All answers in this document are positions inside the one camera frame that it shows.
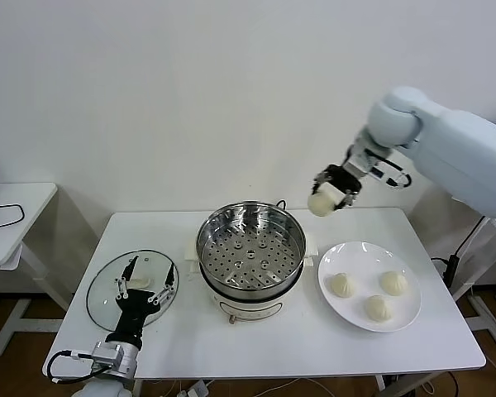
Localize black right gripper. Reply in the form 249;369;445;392
312;164;363;210

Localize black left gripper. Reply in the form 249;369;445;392
106;256;177;347

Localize white steamed baozi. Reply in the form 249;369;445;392
328;272;356;299
363;294;392;323
379;270;409;297
307;184;344;218

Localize round glass pot lid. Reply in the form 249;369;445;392
86;248;180;333

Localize perforated steel steamer basket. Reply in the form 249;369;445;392
197;201;308;302

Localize steel steamer pot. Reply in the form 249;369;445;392
184;232;320;326

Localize round white plate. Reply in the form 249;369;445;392
317;241;422;333

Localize white power strip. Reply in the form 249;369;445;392
177;380;212;397

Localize white side table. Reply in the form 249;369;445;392
0;182;74;359

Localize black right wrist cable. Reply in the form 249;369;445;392
384;158;413;190

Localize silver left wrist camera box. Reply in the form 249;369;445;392
91;342;123;369

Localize black cable loop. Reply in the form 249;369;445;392
0;203;26;228

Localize laptop charging cable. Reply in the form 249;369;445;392
454;217;487;260

